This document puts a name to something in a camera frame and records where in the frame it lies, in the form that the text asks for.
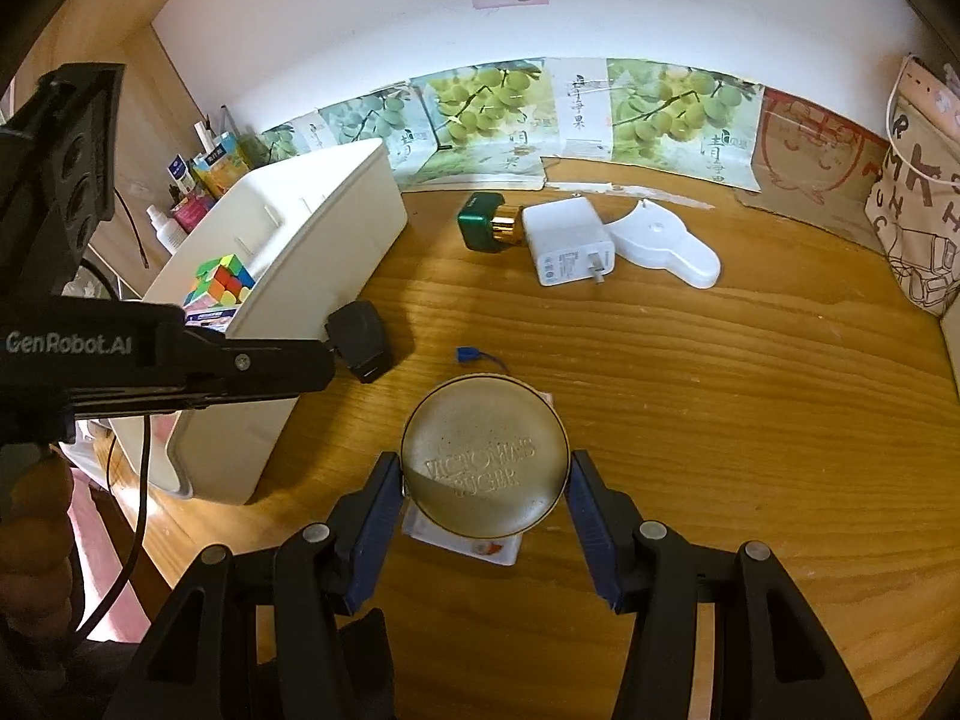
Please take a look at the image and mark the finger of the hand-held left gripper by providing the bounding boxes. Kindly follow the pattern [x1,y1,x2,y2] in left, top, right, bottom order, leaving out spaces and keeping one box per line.
[180,326,336,413]

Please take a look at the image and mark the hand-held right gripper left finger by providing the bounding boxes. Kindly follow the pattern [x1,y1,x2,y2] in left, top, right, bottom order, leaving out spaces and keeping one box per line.
[105,452,406,720]

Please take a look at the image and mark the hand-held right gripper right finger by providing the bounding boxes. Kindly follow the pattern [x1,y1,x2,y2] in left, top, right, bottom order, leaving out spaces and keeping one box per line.
[566,450,875,720]

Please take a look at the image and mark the colourful puzzle cube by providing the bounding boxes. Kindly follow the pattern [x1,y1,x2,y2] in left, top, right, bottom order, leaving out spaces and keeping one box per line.
[184,253,257,308]

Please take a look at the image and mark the black pouch case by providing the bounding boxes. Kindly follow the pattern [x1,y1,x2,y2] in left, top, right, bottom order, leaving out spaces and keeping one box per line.
[325,300,391,385]

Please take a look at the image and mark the round gold compact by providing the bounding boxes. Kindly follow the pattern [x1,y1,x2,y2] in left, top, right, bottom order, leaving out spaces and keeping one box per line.
[400,376,571,539]

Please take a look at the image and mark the white storage bin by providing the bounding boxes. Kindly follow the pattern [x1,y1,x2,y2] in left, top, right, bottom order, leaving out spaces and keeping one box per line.
[109,137,410,507]

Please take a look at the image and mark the green perfume bottle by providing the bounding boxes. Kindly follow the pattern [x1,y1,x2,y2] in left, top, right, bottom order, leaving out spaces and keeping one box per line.
[457,193,522,251]

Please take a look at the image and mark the white charger plug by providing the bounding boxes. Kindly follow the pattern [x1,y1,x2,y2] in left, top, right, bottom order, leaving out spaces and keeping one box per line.
[521,199,617,287]

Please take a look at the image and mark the white tape measure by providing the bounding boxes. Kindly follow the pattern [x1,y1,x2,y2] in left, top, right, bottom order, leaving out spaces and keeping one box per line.
[604,199,722,290]

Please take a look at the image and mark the person's left hand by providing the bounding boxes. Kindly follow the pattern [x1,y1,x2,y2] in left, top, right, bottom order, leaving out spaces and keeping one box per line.
[0,446,76,638]

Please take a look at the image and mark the white spray bottle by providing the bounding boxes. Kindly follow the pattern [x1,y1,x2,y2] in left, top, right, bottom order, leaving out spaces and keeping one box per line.
[146,206,188,254]

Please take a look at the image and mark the pink packet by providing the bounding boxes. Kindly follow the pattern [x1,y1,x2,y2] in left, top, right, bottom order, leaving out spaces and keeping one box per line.
[172,191,218,233]

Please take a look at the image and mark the small blue tag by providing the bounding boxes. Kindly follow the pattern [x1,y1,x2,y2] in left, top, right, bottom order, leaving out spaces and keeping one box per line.
[455,345,511,376]

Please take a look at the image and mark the blue label bottle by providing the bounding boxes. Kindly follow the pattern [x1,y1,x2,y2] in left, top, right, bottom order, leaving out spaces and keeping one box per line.
[166,154,197,200]

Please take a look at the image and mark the pink cloth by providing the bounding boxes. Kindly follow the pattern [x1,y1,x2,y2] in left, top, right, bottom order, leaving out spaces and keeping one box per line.
[67,480,181,646]

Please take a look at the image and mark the grape print carton panel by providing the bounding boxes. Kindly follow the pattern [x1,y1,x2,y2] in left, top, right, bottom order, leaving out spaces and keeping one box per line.
[405,60,560,192]
[255,86,421,188]
[540,56,766,185]

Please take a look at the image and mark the red print cardboard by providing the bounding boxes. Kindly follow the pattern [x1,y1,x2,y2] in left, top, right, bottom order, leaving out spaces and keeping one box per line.
[735,86,901,248]

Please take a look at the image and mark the printed paper bag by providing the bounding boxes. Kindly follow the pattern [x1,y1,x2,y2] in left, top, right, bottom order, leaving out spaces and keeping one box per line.
[862,52,960,320]

